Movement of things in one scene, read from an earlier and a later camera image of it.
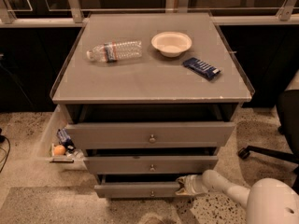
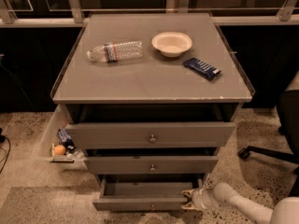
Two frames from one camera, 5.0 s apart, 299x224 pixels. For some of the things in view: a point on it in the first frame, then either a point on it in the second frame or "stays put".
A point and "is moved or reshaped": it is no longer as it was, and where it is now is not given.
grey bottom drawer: [135, 189] is moved or reshaped
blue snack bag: [206, 69] stays put
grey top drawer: [151, 134] stays put
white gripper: [195, 184] to [197, 199]
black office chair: [288, 107] stays put
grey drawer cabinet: [149, 99] stays put
